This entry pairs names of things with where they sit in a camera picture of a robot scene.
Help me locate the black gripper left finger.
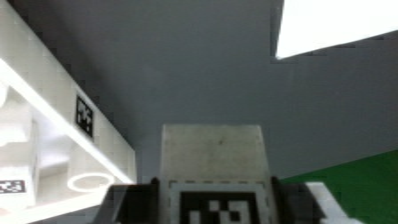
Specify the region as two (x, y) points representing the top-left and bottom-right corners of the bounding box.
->
(92, 178), (160, 224)

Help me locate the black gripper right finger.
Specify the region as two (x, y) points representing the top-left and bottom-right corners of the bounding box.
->
(272, 177), (325, 224)

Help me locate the white square tabletop tray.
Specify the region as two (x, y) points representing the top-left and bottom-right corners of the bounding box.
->
(0, 0), (137, 224)

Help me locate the white L-shaped corner fence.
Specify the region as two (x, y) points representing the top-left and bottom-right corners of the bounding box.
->
(305, 182), (364, 224)

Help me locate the white marker base sheet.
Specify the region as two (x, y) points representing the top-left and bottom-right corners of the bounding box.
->
(275, 0), (398, 60)

